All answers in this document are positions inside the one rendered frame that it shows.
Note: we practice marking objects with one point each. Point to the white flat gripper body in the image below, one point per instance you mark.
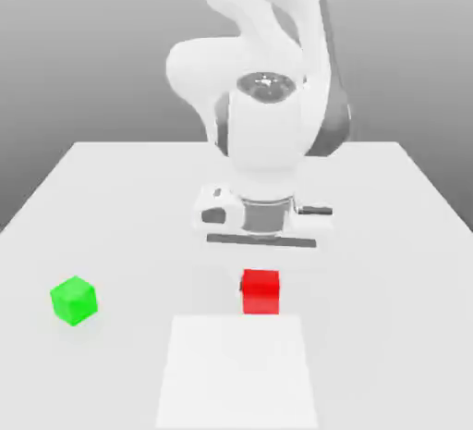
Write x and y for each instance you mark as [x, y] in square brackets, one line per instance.
[261, 241]

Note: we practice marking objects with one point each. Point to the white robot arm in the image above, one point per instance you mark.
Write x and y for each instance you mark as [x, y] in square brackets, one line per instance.
[266, 130]

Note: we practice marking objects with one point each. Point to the small red cube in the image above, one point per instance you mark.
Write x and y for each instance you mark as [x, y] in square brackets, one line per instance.
[261, 291]

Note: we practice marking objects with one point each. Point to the small green cube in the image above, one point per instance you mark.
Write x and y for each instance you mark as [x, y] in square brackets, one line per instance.
[74, 300]

